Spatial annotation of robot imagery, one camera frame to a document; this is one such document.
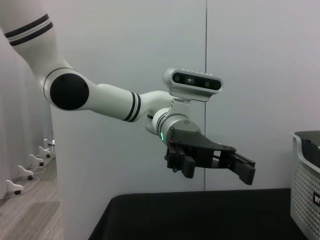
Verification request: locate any grey perforated storage box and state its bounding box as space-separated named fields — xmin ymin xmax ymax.
xmin=289 ymin=129 xmax=320 ymax=240

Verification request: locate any black tablecloth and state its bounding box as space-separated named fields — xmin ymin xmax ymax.
xmin=87 ymin=187 xmax=320 ymax=240

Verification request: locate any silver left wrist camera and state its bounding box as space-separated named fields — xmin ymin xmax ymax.
xmin=162 ymin=67 xmax=224 ymax=103

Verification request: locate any white folding partition screen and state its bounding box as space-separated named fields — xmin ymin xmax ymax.
xmin=0 ymin=27 xmax=55 ymax=200

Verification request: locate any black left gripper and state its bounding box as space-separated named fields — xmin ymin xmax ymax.
xmin=164 ymin=126 xmax=257 ymax=186

